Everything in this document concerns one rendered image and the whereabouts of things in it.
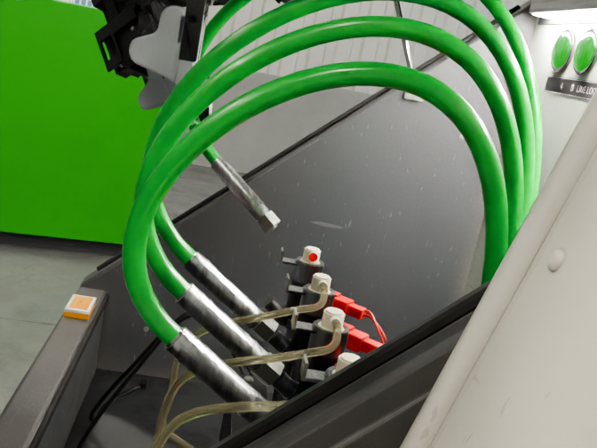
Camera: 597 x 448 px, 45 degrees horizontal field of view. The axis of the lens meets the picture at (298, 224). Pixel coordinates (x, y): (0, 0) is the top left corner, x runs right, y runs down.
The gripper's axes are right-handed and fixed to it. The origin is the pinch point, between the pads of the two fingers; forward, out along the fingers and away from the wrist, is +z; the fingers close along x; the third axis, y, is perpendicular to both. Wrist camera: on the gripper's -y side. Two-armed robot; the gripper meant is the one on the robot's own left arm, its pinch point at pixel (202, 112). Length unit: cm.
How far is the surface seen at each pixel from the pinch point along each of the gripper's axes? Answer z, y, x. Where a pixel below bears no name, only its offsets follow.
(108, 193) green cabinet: -128, 184, -238
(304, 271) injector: 21.2, -4.8, 1.7
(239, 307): 23.6, -1.9, 10.8
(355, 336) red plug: 29.4, -9.2, 7.3
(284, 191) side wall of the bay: 3.5, 4.1, -23.9
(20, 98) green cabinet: -176, 185, -193
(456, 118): 22.5, -25.9, 22.3
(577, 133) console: 29, -31, 31
